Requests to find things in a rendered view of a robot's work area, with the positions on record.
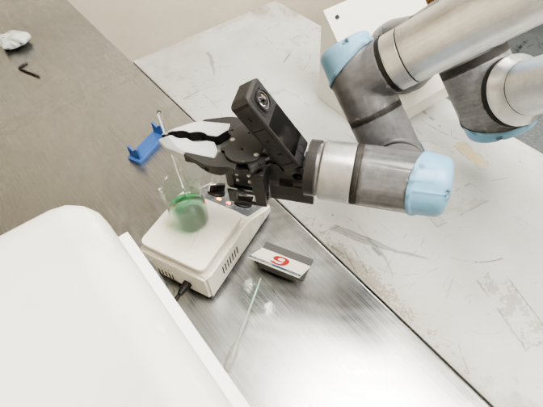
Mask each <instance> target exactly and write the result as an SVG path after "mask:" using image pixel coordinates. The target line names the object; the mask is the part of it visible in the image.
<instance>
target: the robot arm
mask: <svg viewBox="0 0 543 407"><path fill-rule="evenodd" d="M541 24H543V0H435V1H433V2H431V3H430V4H428V5H427V6H425V7H424V8H423V9H421V10H419V11H418V12H416V13H415V14H413V15H410V16H405V17H400V18H396V19H391V20H389V21H387V22H385V23H384V24H382V25H381V26H380V27H379V28H378V29H377V30H376V31H375V32H374V33H373V35H372V37H371V36H370V34H369V32H368V31H365V30H363V31H358V32H357V33H354V34H352V35H350V36H349V37H347V38H345V39H343V40H341V41H339V42H338V43H336V44H334V45H333V46H331V47H330V48H328V49H327V50H326V51H325V52H324V53H323V54H322V57H321V64H322V67H323V69H324V72H325V74H326V77H327V79H328V81H329V87H330V88H331V89H332V90H333V92H334V94H335V97H336V98H337V100H338V102H339V105H340V106H341V108H342V110H343V113H344V115H345V117H346V119H347V122H348V123H349V125H350V127H351V130H352V132H353V134H354V136H355V138H356V141H357V143H351V142H346V141H334V140H327V141H326V142H325V143H324V141H323V140H317V139H312V140H311V142H310V143H309V148H308V151H306V148H307V144H308V142H307V141H306V139H305V138H304V137H303V136H302V135H301V133H300V132H299V131H298V129H297V128H296V127H295V125H294V124H293V123H292V121H291V120H290V119H289V118H288V117H287V116H286V114H285V113H284V111H283V110H282V109H281V108H280V106H279V105H278V103H277V102H276V101H275V100H274V98H273V97H272V96H271V95H270V94H269V92H268V91H267V90H266V88H265V87H264V86H263V84H262V83H261V82H260V80H259V79H258V78H254V79H252V80H250V81H248V82H246V83H244V84H242V85H240V86H239V88H238V91H237V94H236V95H235V97H234V100H233V102H232V105H231V110H232V112H233V113H234V114H235V115H236V116H237V117H220V118H213V119H206V120H203V121H199V122H194V123H190V124H186V125H184V126H181V127H177V128H173V129H171V130H169V131H168V133H169V136H164V133H163V134H162V138H160V139H159V140H158V141H159V144H160V145H161V146H162V147H163V148H164V149H165V150H166V151H167V152H168V153H170V154H172V155H174V156H175V157H177V158H178V159H179V161H180V162H181V164H182V166H183V168H184V169H185V170H186V171H187V173H188V174H189V175H190V176H191V177H193V178H203V176H204V172H205V171H207V172H209V173H210V174H215V175H224V174H225V176H226V181H227V184H228V186H229V187H233V188H237V190H235V189H230V188H228V189H227V191H228V195H229V201H234V202H239V203H244V204H253V205H257V206H262V207H266V206H267V204H268V201H269V199H270V198H275V199H284V200H289V201H294V202H299V203H304V204H314V196H317V198H318V199H320V200H325V201H330V202H335V203H341V204H355V205H358V206H363V207H368V208H377V209H382V210H387V211H392V212H401V213H406V214H407V215H409V216H415V215H419V216H432V217H437V216H440V215H442V214H443V213H444V211H445V209H446V207H447V206H448V202H449V198H450V195H451V191H452V187H453V176H454V164H453V160H452V159H451V158H450V157H449V156H446V155H441V154H437V153H433V152H432V151H425V149H424V147H423V145H422V144H421V142H420V141H419V140H418V137H417V136H416V134H415V131H414V129H413V127H412V125H411V123H410V121H409V119H408V116H407V114H406V112H405V110H404V108H403V106H402V102H401V100H400V98H399V96H398V94H408V93H410V92H413V91H415V90H418V89H420V88H421V87H423V86H424V85H425V84H426V83H427V82H428V81H429V80H430V79H431V78H432V77H433V76H434V75H436V74H439V75H440V78H441V80H442V82H443V84H444V87H445V89H446V91H447V93H448V96H449V98H450V100H451V103H452V105H453V107H454V110H455V112H456V113H457V117H458V119H459V124H460V126H461V127H462V128H463V129H464V131H465V134H466V136H467V137H468V138H469V139H470V140H472V141H474V142H478V143H492V142H497V141H500V140H506V139H509V138H512V137H514V136H518V135H520V134H522V133H524V132H527V131H528V130H529V129H530V128H532V127H533V126H534V125H535V124H536V122H537V120H538V119H539V118H540V117H541V116H542V115H543V54H542V55H540V56H537V57H532V56H530V55H528V54H523V53H517V54H512V52H511V49H510V48H509V45H508V43H507V40H509V39H511V38H514V37H516V36H518V35H520V34H522V33H524V32H526V31H528V30H530V29H533V28H535V27H537V26H539V25H541ZM218 149H220V150H221V151H220V152H218V151H217V150H218ZM246 190H248V191H246ZM249 191H253V192H249ZM237 193H238V194H240V195H254V196H255V202H254V201H249V200H244V199H238V196H237Z"/></svg>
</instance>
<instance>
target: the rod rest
mask: <svg viewBox="0 0 543 407"><path fill-rule="evenodd" d="M151 125H152V127H153V131H152V132H151V133H150V134H149V135H148V136H147V137H146V138H145V139H144V140H143V141H142V142H141V144H140V145H139V146H138V147H137V148H136V149H134V148H132V147H131V146H130V145H128V146H127V148H128V151H129V153H130V155H129V156H128V160H129V161H131V162H134V163H136V164H138V165H142V164H143V163H144V162H145V160H146V159H147V158H148V157H149V156H150V155H151V154H152V153H153V152H154V151H155V150H156V149H157V148H158V147H159V146H160V144H159V141H158V140H159V139H160V138H162V134H163V130H162V127H161V124H159V125H158V126H157V125H156V123H155V122H152V123H151Z"/></svg>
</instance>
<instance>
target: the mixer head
mask: <svg viewBox="0 0 543 407"><path fill-rule="evenodd" d="M0 407H250V406H249V404H248V403H247V402H246V400H245V398H244V397H243V395H242V394H241V393H240V392H239V390H238V388H237V387H236V386H235V384H234V382H233V381H232V380H231V379H230V377H229V376H228V374H227V373H226V371H225V370H224V368H223V367H222V365H221V364H220V363H219V362H218V360H217V358H216V357H215V356H214V354H213V353H212V351H211V350H210V349H209V348H208V346H207V344H206V343H205V341H204V340H203V338H202V337H201V336H200V334H199V333H198V332H197V330H196V328H195V327H194V325H193V324H192V323H191V322H190V320H189V319H188V317H187V316H186V314H185V313H184V311H183V310H182V309H181V308H180V306H179V304H178V303H177V301H176V300H175V298H174V297H173V296H172V295H171V293H170V292H169V290H168V289H167V287H166V284H165V282H164V280H163V278H162V276H161V275H160V273H159V272H158V270H157V268H156V267H155V265H154V264H153V263H152V262H151V261H150V260H148V259H146V257H145V255H144V254H143V253H142V252H141V250H140V249H139V247H138V246H137V244H136V243H135V241H134V240H133V239H132V238H131V236H130V235H129V233H128V232H126V233H124V234H123V235H121V236H119V237H118V236H117V235H116V233H115V232H114V230H113V229H112V227H111V226H110V225H109V223H107V222H106V221H105V219H104V218H103V217H102V216H101V215H100V214H99V213H98V212H95V211H93V210H91V209H89V208H86V207H84V206H73V205H65V206H62V207H59V208H54V209H52V210H49V211H47V212H45V213H43V214H41V215H39V216H37V217H36V218H34V219H32V220H30V221H28V222H26V223H24V224H22V225H20V226H19V227H17V228H15V229H12V230H11V231H9V232H7V233H4V234H3V235H1V236H0Z"/></svg>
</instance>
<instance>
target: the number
mask: <svg viewBox="0 0 543 407"><path fill-rule="evenodd" d="M252 256H255V257H257V258H261V259H262V260H265V261H267V262H270V263H273V264H275V265H277V266H281V267H283V268H285V269H287V270H290V271H293V272H295V273H298V274H300V273H301V272H302V271H303V270H304V269H306V268H307V266H305V265H303V264H300V263H299V262H294V261H293V260H290V259H288V258H285V257H282V256H279V255H278V254H274V253H272V252H270V251H267V250H264V249H261V250H260V251H259V252H257V253H255V254H253V255H252Z"/></svg>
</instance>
